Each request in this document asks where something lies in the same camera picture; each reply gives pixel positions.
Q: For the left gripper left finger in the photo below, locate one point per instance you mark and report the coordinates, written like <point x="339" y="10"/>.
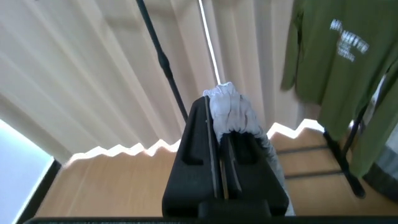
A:
<point x="192" y="180"/>

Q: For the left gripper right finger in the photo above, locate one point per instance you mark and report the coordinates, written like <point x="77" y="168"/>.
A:
<point x="258" y="186"/>

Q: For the pale blue shirt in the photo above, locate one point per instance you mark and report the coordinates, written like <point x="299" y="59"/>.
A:
<point x="231" y="109"/>

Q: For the green garment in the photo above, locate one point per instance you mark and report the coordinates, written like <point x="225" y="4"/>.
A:
<point x="326" y="77"/>

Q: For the black clothes rack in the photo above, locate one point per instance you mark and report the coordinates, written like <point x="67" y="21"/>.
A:
<point x="163" y="62"/>

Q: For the white curtain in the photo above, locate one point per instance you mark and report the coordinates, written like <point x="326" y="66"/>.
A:
<point x="93" y="62"/>

